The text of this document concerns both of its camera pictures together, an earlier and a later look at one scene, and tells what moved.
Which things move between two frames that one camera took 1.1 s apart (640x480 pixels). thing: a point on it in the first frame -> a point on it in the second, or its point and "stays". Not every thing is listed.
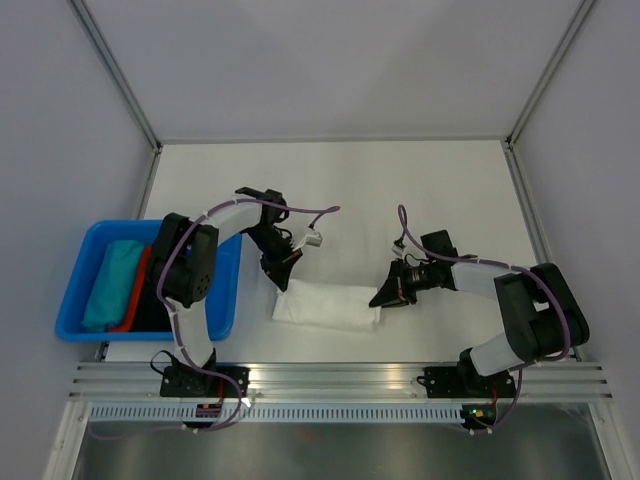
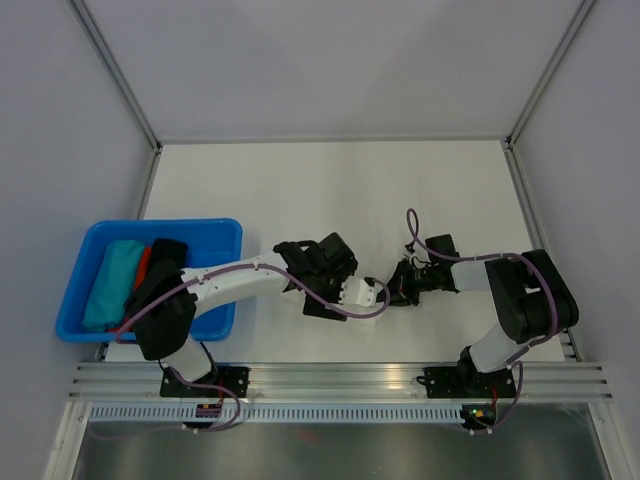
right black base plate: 464,382 stays
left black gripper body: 275,253 -> 329,287
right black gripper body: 409,280 stays
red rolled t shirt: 127,323 stays
